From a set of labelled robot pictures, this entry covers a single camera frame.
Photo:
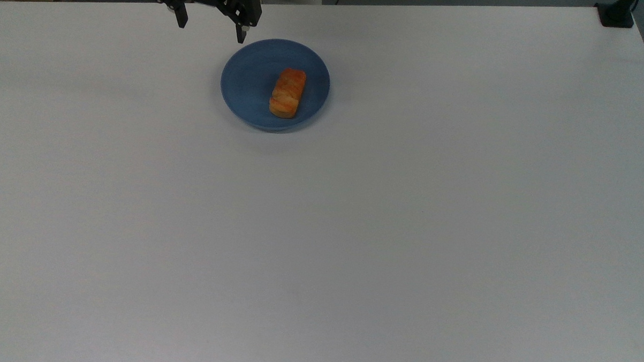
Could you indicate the blue round plate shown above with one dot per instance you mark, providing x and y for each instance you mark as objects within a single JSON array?
[{"x": 250, "y": 82}]

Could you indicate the black table clamp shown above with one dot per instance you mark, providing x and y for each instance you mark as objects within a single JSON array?
[{"x": 616, "y": 13}]

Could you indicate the orange bread loaf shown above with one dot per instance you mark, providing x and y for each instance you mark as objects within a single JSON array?
[{"x": 288, "y": 93}]

